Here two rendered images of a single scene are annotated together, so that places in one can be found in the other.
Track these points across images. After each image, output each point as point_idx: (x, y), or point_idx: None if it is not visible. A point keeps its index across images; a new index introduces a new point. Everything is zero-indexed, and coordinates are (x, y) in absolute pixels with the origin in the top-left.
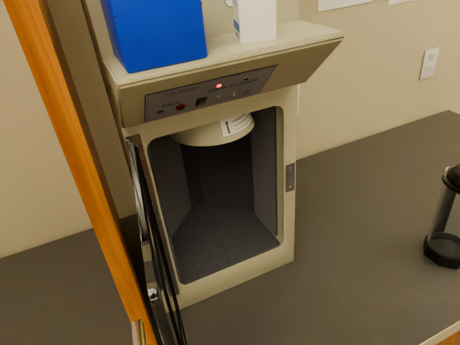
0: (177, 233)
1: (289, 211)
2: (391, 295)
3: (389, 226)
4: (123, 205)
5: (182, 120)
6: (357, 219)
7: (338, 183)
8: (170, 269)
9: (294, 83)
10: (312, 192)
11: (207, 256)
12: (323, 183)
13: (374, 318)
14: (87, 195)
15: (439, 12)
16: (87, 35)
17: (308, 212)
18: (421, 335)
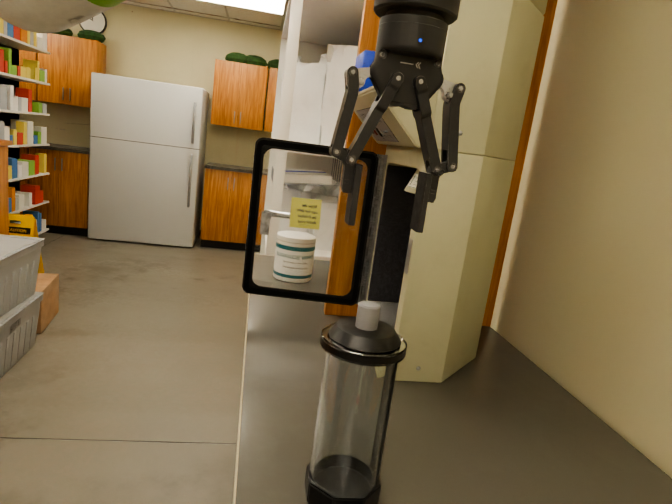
0: None
1: (401, 300)
2: (305, 412)
3: (427, 474)
4: (505, 322)
5: (395, 155)
6: (454, 453)
7: (569, 481)
8: (368, 276)
9: (408, 142)
10: (537, 443)
11: (393, 312)
12: (571, 466)
13: (287, 389)
14: None
15: None
16: (551, 145)
17: (481, 420)
18: (249, 403)
